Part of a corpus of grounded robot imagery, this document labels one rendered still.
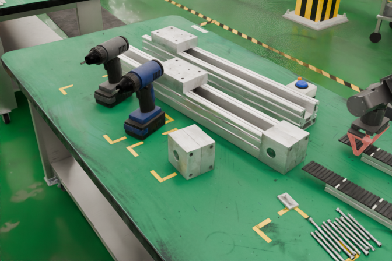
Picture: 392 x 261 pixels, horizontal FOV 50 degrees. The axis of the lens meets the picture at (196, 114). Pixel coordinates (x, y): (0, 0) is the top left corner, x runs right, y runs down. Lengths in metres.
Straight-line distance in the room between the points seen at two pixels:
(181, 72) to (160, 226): 0.57
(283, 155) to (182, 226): 0.34
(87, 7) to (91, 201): 1.37
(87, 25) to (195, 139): 1.86
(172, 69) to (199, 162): 0.41
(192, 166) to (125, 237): 0.71
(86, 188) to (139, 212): 0.96
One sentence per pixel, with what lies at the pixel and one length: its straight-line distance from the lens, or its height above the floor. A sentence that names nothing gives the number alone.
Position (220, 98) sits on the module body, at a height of 0.86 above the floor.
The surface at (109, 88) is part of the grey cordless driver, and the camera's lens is 1.45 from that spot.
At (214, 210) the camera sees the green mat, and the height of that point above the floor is 0.78.
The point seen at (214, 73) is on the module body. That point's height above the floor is 0.85.
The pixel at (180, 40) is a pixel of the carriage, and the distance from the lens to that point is 1.66.
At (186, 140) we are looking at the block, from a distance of 1.13.
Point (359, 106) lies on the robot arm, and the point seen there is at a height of 0.99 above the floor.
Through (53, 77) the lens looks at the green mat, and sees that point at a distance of 1.72.
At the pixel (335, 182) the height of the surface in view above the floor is 0.81.
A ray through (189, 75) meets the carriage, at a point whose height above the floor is 0.90.
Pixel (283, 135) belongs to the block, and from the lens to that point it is 1.18.
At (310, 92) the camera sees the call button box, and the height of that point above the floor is 0.83.
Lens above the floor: 1.54
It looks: 32 degrees down
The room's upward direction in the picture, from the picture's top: 1 degrees clockwise
